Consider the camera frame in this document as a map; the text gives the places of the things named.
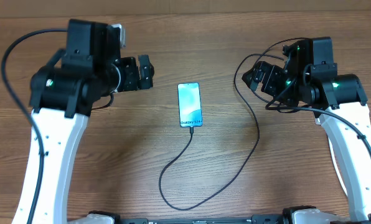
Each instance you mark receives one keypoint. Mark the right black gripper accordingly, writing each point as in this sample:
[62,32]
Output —
[272,77]

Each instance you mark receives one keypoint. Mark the blue Samsung Galaxy smartphone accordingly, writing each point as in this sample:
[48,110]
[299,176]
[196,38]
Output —
[190,107]

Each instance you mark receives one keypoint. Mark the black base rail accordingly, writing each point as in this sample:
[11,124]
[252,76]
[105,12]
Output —
[254,219]

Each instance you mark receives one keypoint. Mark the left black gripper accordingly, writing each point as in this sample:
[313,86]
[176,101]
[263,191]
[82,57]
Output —
[134,82]

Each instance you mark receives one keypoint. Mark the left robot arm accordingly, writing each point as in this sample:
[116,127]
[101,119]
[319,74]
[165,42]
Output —
[63,92]

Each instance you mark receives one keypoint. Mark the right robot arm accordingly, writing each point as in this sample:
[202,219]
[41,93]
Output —
[309,81]

